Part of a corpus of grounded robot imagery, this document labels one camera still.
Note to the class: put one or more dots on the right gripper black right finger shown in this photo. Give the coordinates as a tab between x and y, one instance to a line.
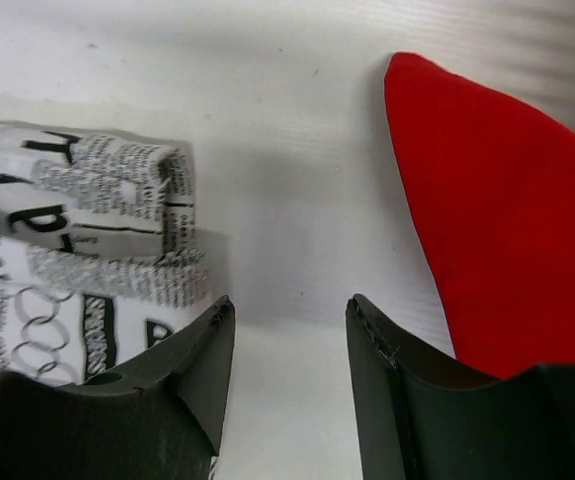
421	414

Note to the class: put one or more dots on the red trousers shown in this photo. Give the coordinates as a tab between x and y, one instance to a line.
490	184

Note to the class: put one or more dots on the newspaper print trousers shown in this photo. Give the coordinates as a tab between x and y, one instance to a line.
98	254

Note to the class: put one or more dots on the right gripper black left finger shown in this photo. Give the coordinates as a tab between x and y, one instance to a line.
159	415

